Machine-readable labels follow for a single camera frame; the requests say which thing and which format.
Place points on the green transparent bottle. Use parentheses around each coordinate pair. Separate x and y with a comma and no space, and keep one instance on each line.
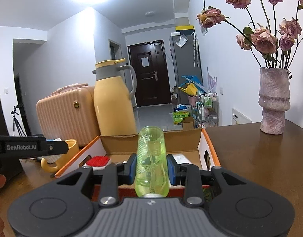
(151,170)

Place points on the open cardboard box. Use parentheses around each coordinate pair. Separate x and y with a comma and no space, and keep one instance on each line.
(74,187)

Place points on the dried pink roses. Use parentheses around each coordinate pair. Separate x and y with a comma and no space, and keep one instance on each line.
(276,42)

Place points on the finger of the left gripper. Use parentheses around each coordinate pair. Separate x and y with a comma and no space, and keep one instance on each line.
(56,146)

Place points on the dark entrance door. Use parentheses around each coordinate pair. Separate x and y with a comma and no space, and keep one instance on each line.
(149,62)

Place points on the small cardboard box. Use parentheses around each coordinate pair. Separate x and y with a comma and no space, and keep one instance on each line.
(188,123)

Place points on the metal wire trolley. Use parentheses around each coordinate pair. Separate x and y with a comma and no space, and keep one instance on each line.
(206,110)

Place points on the pink ribbed suitcase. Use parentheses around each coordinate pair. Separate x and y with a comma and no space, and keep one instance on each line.
(69,113)

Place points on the white cotton swab box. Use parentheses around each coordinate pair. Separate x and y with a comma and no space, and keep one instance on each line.
(181,159)

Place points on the yellow ceramic mug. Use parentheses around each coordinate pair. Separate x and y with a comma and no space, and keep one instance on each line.
(54,163)

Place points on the yellow black box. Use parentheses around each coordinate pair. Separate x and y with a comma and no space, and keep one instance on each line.
(184,28)

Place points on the yellow thermos jug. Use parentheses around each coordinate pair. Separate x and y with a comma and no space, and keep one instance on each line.
(112,99)

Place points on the yellow watering can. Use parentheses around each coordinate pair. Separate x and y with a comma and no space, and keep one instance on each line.
(189,88)

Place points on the black camera tripod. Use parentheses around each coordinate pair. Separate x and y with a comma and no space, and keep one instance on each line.
(16,125)

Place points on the red white lint brush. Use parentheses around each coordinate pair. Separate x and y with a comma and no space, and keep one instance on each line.
(97,163)

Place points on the white folded umbrella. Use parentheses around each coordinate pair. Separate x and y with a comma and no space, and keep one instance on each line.
(196,49)

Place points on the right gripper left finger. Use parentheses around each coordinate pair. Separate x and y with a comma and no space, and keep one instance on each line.
(113,176)

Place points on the grey refrigerator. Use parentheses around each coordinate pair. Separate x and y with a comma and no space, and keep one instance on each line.
(182,52)

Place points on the green printed box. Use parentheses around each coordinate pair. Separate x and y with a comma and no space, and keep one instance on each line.
(178,116)

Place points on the pink textured vase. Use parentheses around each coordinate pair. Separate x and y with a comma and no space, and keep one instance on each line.
(274,99)

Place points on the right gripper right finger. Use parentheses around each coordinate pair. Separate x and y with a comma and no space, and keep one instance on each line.
(199,184)

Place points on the white framed board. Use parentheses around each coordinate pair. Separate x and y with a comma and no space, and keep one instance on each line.
(238,118)

